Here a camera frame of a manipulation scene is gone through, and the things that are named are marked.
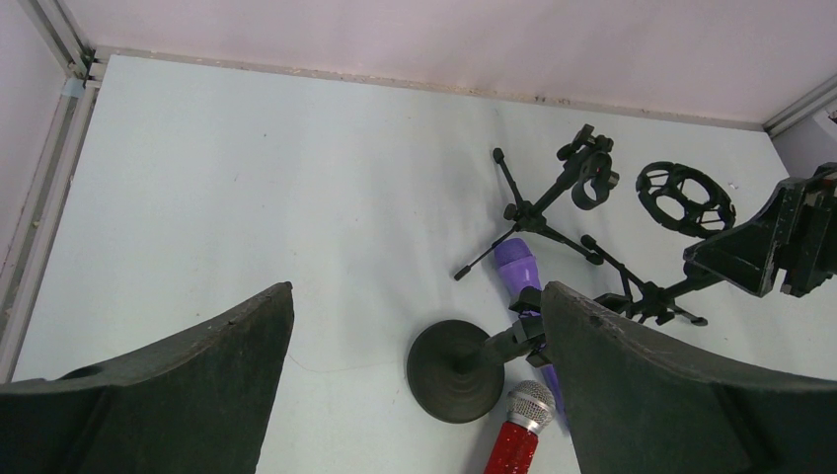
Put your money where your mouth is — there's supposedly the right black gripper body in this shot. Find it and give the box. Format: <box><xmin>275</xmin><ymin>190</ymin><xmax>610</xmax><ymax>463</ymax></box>
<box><xmin>777</xmin><ymin>162</ymin><xmax>836</xmax><ymax>297</ymax></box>

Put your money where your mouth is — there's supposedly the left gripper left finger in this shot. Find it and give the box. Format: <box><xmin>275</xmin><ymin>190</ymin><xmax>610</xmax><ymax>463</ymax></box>
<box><xmin>1</xmin><ymin>282</ymin><xmax>294</xmax><ymax>473</ymax></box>

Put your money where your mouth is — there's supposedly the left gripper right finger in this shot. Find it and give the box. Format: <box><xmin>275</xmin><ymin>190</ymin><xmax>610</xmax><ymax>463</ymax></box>
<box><xmin>541</xmin><ymin>281</ymin><xmax>836</xmax><ymax>473</ymax></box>

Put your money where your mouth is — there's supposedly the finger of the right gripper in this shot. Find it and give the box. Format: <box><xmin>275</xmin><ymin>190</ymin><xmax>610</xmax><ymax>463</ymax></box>
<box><xmin>683</xmin><ymin>190</ymin><xmax>795</xmax><ymax>296</ymax></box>

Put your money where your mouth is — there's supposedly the black tripod shock-mount stand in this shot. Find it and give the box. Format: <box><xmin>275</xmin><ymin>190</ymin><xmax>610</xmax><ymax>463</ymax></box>
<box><xmin>581</xmin><ymin>161</ymin><xmax>736</xmax><ymax>327</ymax></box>

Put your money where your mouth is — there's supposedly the red glitter microphone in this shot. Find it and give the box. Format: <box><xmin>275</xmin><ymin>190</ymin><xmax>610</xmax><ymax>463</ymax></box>
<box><xmin>484</xmin><ymin>380</ymin><xmax>556</xmax><ymax>474</ymax></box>

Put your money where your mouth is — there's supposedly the purple microphone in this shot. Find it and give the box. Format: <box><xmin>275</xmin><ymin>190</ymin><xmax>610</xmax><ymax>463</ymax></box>
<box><xmin>494</xmin><ymin>238</ymin><xmax>570</xmax><ymax>435</ymax></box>

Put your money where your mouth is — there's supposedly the black tripod clip stand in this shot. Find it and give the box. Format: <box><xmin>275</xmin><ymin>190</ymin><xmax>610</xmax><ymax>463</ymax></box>
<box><xmin>453</xmin><ymin>124</ymin><xmax>620</xmax><ymax>281</ymax></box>

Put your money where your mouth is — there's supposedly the round base mic stand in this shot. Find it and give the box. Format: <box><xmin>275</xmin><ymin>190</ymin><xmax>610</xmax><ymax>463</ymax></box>
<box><xmin>406</xmin><ymin>286</ymin><xmax>550</xmax><ymax>424</ymax></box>

